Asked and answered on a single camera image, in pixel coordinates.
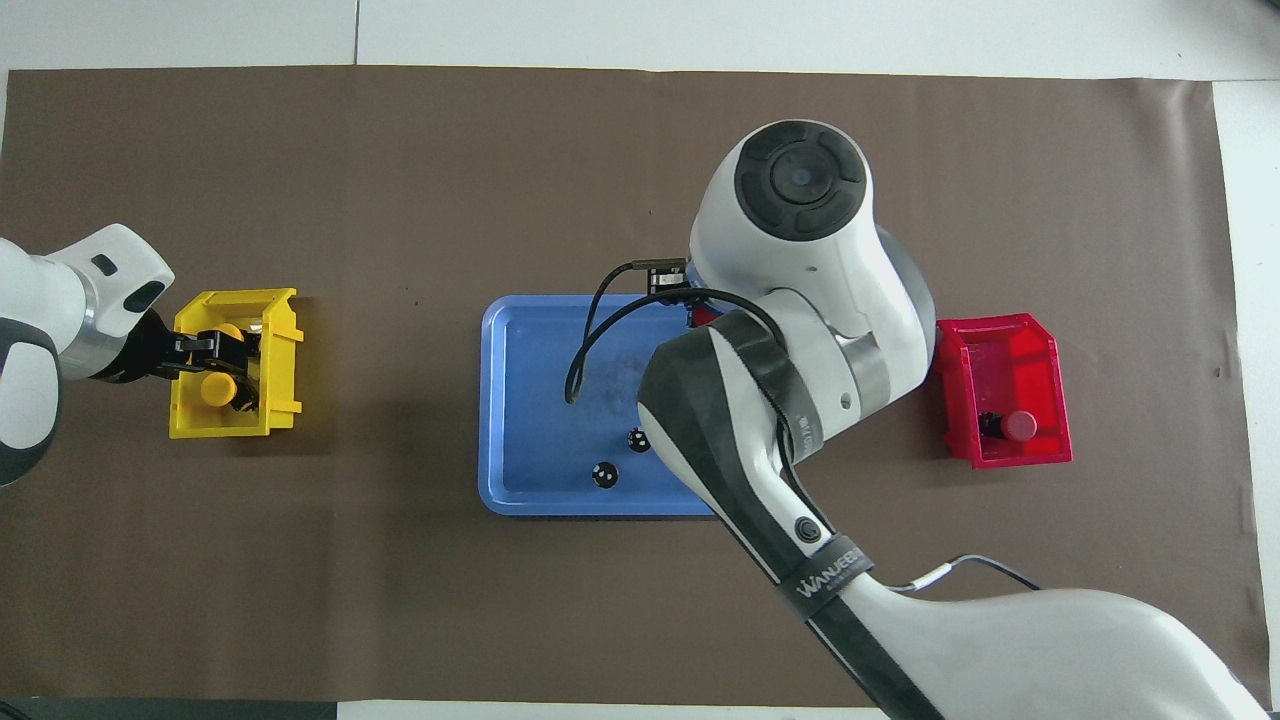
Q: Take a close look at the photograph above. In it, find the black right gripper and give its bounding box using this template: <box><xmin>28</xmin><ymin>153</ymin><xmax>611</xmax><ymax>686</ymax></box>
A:
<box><xmin>645</xmin><ymin>258</ymin><xmax>703</xmax><ymax>307</ymax></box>

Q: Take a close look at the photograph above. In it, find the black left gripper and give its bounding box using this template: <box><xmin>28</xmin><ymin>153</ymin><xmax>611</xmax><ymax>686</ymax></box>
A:
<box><xmin>115</xmin><ymin>310</ymin><xmax>263</xmax><ymax>386</ymax></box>

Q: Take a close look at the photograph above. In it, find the blue plastic tray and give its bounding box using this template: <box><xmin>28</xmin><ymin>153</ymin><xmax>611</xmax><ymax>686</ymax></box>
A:
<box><xmin>478</xmin><ymin>294</ymin><xmax>721</xmax><ymax>518</ymax></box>

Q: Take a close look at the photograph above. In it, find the yellow plastic bin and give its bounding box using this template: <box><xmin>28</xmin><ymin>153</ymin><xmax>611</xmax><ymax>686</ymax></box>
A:
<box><xmin>168</xmin><ymin>288</ymin><xmax>304</xmax><ymax>440</ymax></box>

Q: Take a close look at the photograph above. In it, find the brown paper table mat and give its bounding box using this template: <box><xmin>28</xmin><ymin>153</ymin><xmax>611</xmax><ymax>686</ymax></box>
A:
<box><xmin>0</xmin><ymin>66</ymin><xmax>1273</xmax><ymax>706</ymax></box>

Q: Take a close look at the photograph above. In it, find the red plastic bin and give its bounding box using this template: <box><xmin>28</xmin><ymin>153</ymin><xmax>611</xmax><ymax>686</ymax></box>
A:
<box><xmin>933</xmin><ymin>313</ymin><xmax>1074</xmax><ymax>470</ymax></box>

